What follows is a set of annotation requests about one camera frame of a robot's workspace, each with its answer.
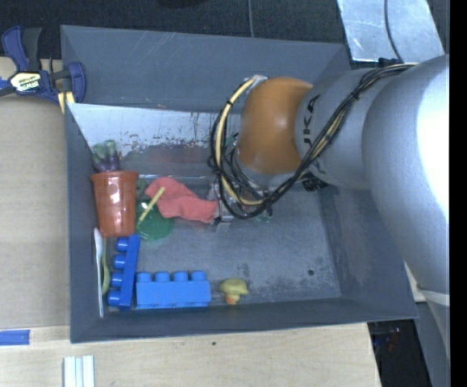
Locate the yellow-green plastic strip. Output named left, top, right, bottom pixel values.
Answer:
left=101, top=237, right=112, bottom=297

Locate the pale wood flat board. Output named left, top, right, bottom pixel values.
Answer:
left=0, top=94, right=73, bottom=331

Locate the thick blue toy brick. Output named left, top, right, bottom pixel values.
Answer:
left=135, top=269, right=213, bottom=310

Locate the yellow thin stick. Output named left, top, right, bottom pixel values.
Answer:
left=137, top=186, right=166, bottom=223

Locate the green round plastic cup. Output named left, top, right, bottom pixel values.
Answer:
left=135, top=198, right=176, bottom=243

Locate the purple and green toy vegetable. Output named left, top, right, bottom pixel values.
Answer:
left=90, top=139, right=123, bottom=173

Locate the grey metal bin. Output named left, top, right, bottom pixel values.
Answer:
left=59, top=24, right=420, bottom=344

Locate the orange-brown plastic cup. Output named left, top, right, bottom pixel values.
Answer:
left=89, top=169, right=140, bottom=239

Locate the long thin blue toy brick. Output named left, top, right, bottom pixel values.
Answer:
left=105, top=233, right=142, bottom=310

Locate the yellow rubber duck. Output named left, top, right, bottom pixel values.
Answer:
left=219, top=277, right=250, bottom=306

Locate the red-orange cloth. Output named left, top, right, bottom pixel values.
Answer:
left=144, top=176, right=221, bottom=224

